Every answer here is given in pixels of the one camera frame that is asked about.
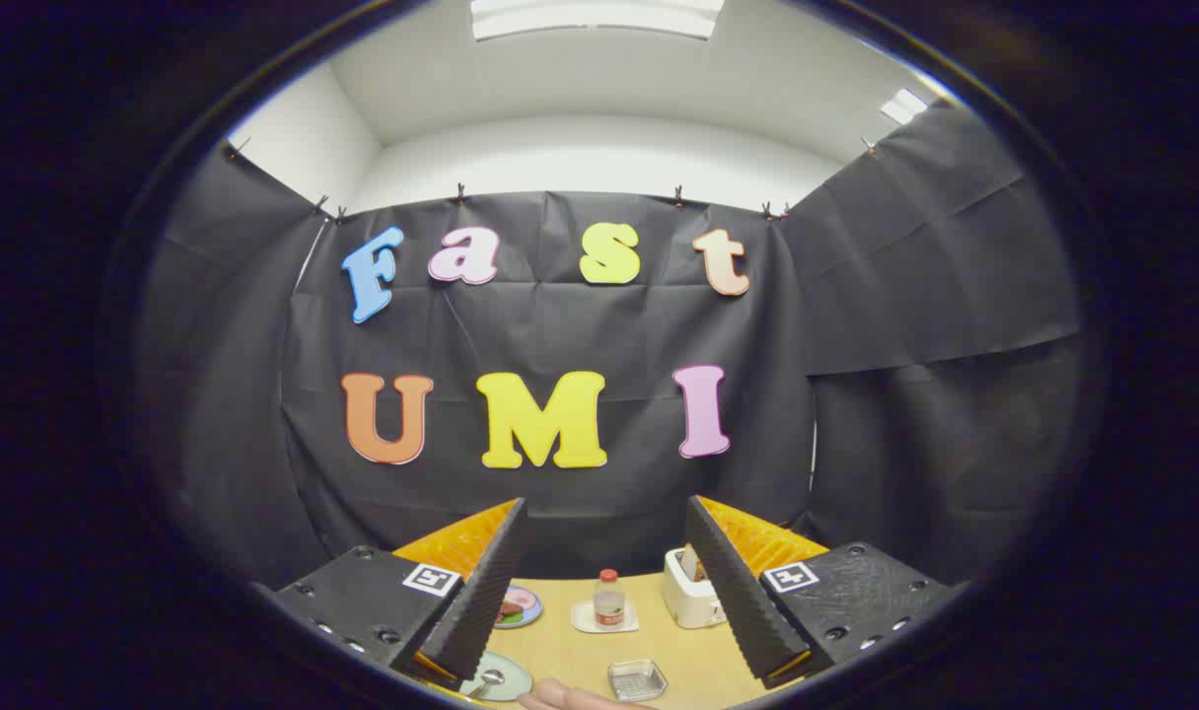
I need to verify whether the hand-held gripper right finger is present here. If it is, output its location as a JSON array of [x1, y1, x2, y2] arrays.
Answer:
[[684, 494, 960, 691]]

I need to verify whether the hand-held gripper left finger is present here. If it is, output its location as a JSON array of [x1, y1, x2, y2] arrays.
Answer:
[[264, 496, 529, 693]]

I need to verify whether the blue food plate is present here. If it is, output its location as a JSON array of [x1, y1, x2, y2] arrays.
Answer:
[[494, 585, 544, 630]]

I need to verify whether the white toaster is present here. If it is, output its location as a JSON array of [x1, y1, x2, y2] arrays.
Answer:
[[663, 545, 730, 630]]

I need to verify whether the white square coaster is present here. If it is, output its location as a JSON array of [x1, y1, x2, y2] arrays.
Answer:
[[570, 600, 641, 634]]

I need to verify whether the light green plate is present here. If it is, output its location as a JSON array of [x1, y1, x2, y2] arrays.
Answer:
[[458, 651, 533, 703]]

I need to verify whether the clear water bottle red cap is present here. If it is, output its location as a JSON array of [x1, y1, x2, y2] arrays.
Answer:
[[594, 569, 627, 629]]

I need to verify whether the row of black cloth clips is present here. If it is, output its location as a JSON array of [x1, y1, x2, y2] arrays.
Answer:
[[223, 136, 882, 224]]

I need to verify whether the small ceiling light panel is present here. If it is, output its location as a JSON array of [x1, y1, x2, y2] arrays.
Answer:
[[881, 88, 929, 126]]

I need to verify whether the large ceiling light panel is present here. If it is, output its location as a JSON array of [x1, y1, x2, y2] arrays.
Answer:
[[469, 0, 727, 41]]

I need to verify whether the metal wire basket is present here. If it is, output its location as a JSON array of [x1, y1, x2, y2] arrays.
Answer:
[[607, 659, 669, 703]]

